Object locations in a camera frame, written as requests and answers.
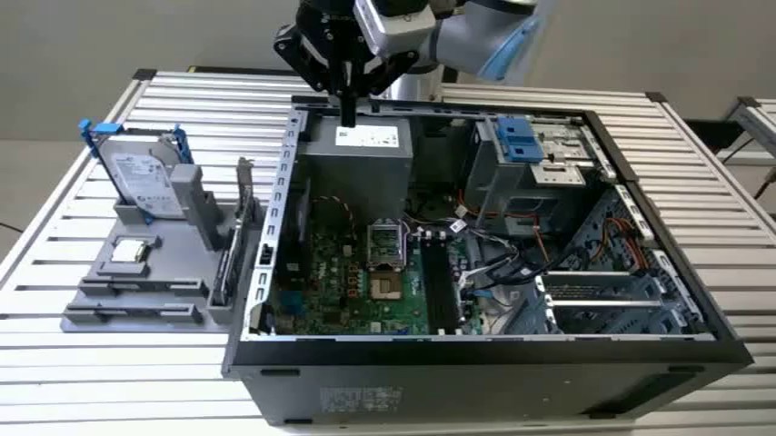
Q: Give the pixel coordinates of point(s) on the grey metal drive cage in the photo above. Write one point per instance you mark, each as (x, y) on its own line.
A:
(504, 186)

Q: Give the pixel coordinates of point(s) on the hard disk in blue carrier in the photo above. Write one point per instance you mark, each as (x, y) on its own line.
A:
(139, 172)

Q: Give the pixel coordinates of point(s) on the RAM slot with white clips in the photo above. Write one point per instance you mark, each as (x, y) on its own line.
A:
(437, 286)

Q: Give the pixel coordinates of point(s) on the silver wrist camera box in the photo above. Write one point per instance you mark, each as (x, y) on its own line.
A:
(394, 27)

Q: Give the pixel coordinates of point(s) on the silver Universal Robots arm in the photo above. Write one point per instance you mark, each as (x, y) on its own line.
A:
(467, 32)

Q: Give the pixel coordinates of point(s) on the CPU socket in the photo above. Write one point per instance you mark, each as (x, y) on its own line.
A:
(386, 286)

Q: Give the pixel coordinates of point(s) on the perforated metal disk bay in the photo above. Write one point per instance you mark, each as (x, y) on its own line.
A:
(600, 303)

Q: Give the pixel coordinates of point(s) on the black RAM slot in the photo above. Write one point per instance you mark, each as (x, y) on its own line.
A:
(430, 286)
(444, 286)

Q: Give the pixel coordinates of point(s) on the grey parts rack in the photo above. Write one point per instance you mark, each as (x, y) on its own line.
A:
(175, 254)

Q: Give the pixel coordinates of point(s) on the graphics card with metal bracket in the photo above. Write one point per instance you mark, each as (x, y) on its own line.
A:
(227, 268)

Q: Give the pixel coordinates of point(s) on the grey power supply unit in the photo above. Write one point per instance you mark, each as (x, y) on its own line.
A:
(358, 181)

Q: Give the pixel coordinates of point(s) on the green Dell motherboard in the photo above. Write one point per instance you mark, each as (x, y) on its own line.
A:
(330, 290)

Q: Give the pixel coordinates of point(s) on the silver CPU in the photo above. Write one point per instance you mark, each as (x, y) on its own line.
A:
(129, 251)

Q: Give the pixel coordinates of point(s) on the metal slat side table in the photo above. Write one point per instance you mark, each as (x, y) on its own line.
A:
(758, 122)

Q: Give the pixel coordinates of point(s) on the black PC case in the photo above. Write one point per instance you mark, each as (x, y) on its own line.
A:
(485, 386)

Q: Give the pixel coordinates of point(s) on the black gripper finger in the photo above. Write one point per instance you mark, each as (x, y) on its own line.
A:
(385, 72)
(300, 63)

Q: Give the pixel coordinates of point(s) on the blue plastic drive bracket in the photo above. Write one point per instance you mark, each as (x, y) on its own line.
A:
(516, 136)

